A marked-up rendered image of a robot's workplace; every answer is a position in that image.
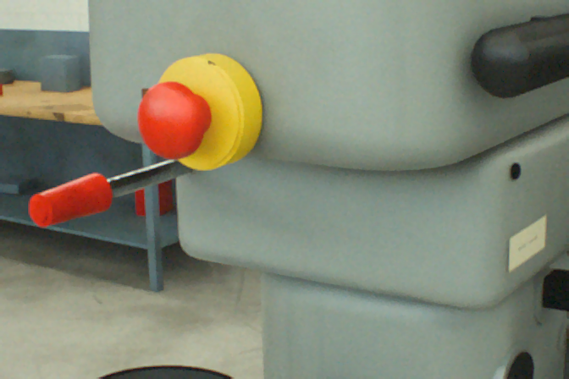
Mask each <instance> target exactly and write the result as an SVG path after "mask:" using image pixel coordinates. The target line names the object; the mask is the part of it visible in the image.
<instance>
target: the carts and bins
mask: <svg viewBox="0 0 569 379"><path fill-rule="evenodd" d="M97 379H234V378H232V377H230V376H229V375H227V374H224V373H222V372H218V371H214V370H209V369H205V368H200V367H193V366H182V365H152V366H142V367H138V368H133V369H128V370H123V371H122V370H121V371H115V372H112V373H109V374H107V375H105V376H101V377H98V378H97Z"/></svg>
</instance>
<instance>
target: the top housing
mask: <svg viewBox="0 0 569 379"><path fill-rule="evenodd" d="M88 6H89V8H88V19H89V33H90V46H91V47H90V60H91V87H92V100H93V103H92V104H93V107H94V113H95V114H96V116H97V117H98V119H99V121H101V122H102V124H103V125H104V126H105V127H106V128H107V129H108V130H109V131H110V132H111V133H112V134H114V135H117V136H119V137H121V138H124V139H126V140H131V141H134V142H140V143H145V142H144V141H143V139H142V138H141V134H140V130H139V127H138V122H137V113H138V108H139V105H141V101H142V93H141V88H151V87H153V86H155V85H157V84H158V83H159V81H160V79H161V78H162V75H163V73H164V72H165V70H166V69H168V68H169V67H170V66H171V65H173V64H174V63H175V62H176V61H178V60H180V59H183V58H190V57H195V56H201V55H205V54H219V55H223V56H226V57H228V58H231V59H233V60H235V61H236V62H237V63H239V64H240V65H241V66H242V67H243V68H244V69H245V70H246V71H247V72H248V74H249V75H250V77H251V79H252V80H253V81H254V82H255V84H256V87H257V90H258V93H259V96H260V100H261V105H262V125H261V130H260V134H259V136H258V139H257V143H256V144H255V145H254V146H253V147H252V149H251V150H250V151H249V153H248V154H247V155H246V156H247V157H261V158H268V159H275V160H283V161H291V162H304V163H311V164H312V165H319V166H327V167H334V168H349V169H358V170H376V171H396V170H414V169H424V168H436V167H442V166H446V165H451V164H453V163H456V162H460V161H463V160H465V159H467V158H470V157H472V156H473V155H475V154H478V153H479V152H481V151H485V150H487V149H489V148H491V147H493V146H497V145H498V144H500V143H502V142H505V141H507V140H509V139H512V138H514V137H516V136H518V135H521V134H523V133H526V132H527V131H528V130H530V129H533V128H535V127H537V126H539V125H541V124H544V123H547V122H549V121H550V120H553V119H555V118H558V117H560V116H562V115H564V114H567V113H569V77H568V78H565V79H563V80H559V81H557V82H555V83H553V84H550V85H547V86H544V87H542V88H538V89H537V90H534V91H529V92H528V93H525V94H523V95H520V96H516V97H514V98H510V97H507V98H501V97H497V96H491V95H490V94H489V93H488V92H486V91H484V90H483V89H482V87H481V85H480V84H479V83H478V82H477V81H476V79H475V76H474V73H473V71H472V68H471V55H472V50H473V48H474V45H475V43H476V41H477V40H478V39H479V38H480V36H481V35H482V34H484V33H486V32H487V31H489V30H492V29H496V28H500V27H502V26H505V27H506V26H510V25H517V24H521V23H524V22H528V21H530V19H531V17H533V16H537V15H545V16H547V17H553V16H556V15H560V14H566V13H569V0H88Z"/></svg>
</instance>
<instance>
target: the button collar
mask: <svg viewBox="0 0 569 379"><path fill-rule="evenodd" d="M168 81H173V82H178V83H181V84H182V85H186V86H187V87H188V88H190V89H191V90H192V91H193V92H194V94H197V95H200V96H203V97H204V99H205V100H206V101H207V103H208V105H209V107H210V109H211V114H212V122H211V124H210V128H209V129H208V131H207V132H206V133H205V134H204V135H203V139H202V143H201V144H200V146H199V147H198V149H197V150H196V152H195V153H194V154H191V155H190V156H188V157H185V158H181V159H177V160H178V161H181V163H183V164H184V165H186V166H187V167H189V168H194V169H198V170H212V169H214V168H221V167H223V166H226V165H229V164H232V162H236V161H238V160H240V159H241V158H242V157H245V156H246V155H247V154H248V153H249V151H250V150H251V149H252V147H253V146H254V145H255V144H256V143H257V139H258V136H259V134H260V130H261V125H262V105H261V100H260V96H259V93H258V90H257V87H256V84H255V82H254V81H253V80H252V79H251V77H250V75H249V74H248V72H247V71H246V70H245V69H244V68H243V67H242V66H241V65H240V64H239V63H237V62H236V61H235V60H233V59H231V58H228V57H226V56H223V55H219V54H205V55H201V56H195V57H190V58H183V59H180V60H178V61H176V62H175V63H174V64H173V65H171V66H170V67H169V68H168V69H166V70H165V72H164V73H163V75H162V78H161V79H160V81H159V84H160V83H163V82H168Z"/></svg>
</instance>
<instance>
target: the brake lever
mask: <svg viewBox="0 0 569 379"><path fill-rule="evenodd" d="M187 173H197V169H194V168H189V167H187V166H186V165H184V164H183V163H181V161H178V160H168V161H166V162H163V163H159V164H157V165H154V166H150V167H147V168H142V169H139V170H135V171H133V172H129V173H126V174H124V175H121V176H118V177H115V178H112V179H105V178H104V177H103V176H102V175H100V174H97V173H94V174H92V175H89V176H86V177H84V178H80V179H76V180H74V181H71V182H68V183H67V184H62V186H59V187H57V188H55V189H50V190H48V191H45V192H43V193H40V194H38V195H35V196H33V197H32V199H31V201H30V214H31V216H32V217H33V219H34V221H35V222H36V224H38V225H39V226H41V227H47V226H51V225H54V224H58V223H61V222H67V221H70V220H74V219H77V218H80V217H87V215H89V216H90V215H91V214H94V213H98V212H100V211H106V210H107V209H108V208H109V207H110V206H111V205H112V202H113V198H114V197H117V196H120V195H125V194H128V193H131V192H134V191H137V190H141V189H144V188H147V186H151V185H154V184H158V183H161V182H163V181H168V180H170V179H175V178H178V177H181V176H184V174H187Z"/></svg>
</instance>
